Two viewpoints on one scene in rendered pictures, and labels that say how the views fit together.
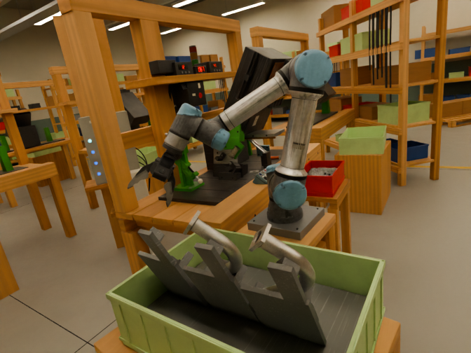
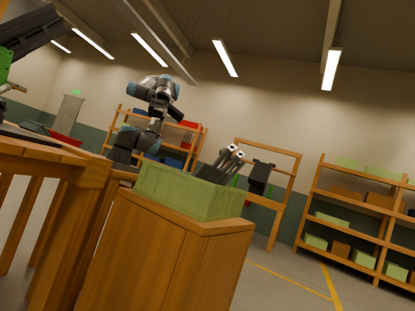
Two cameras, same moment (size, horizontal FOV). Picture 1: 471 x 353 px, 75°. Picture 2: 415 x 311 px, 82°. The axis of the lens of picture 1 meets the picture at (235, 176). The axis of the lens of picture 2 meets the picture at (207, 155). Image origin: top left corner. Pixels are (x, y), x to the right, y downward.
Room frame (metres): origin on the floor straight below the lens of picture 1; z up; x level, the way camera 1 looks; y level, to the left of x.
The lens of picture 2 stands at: (0.99, 1.36, 0.99)
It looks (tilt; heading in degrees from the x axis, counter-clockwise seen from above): 4 degrees up; 258
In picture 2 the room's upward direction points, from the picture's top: 19 degrees clockwise
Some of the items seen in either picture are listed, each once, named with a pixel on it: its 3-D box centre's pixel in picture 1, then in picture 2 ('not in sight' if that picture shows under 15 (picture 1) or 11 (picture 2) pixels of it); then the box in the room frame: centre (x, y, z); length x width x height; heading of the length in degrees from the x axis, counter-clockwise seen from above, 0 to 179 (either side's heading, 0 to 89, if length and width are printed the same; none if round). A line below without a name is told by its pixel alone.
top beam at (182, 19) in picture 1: (176, 18); not in sight; (2.16, 0.23, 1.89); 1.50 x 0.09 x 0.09; 147
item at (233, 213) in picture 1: (277, 181); (6, 135); (1.85, -0.26, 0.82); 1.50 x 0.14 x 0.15; 147
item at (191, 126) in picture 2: not in sight; (148, 149); (1.23, -5.88, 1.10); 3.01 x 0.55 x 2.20; 145
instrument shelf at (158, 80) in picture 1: (191, 78); not in sight; (2.14, 0.19, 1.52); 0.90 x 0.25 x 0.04; 147
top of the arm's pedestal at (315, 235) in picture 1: (286, 227); (115, 170); (1.19, -0.18, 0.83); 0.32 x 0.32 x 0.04; 51
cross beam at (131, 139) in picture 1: (186, 123); not in sight; (2.20, 0.29, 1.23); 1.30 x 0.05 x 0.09; 147
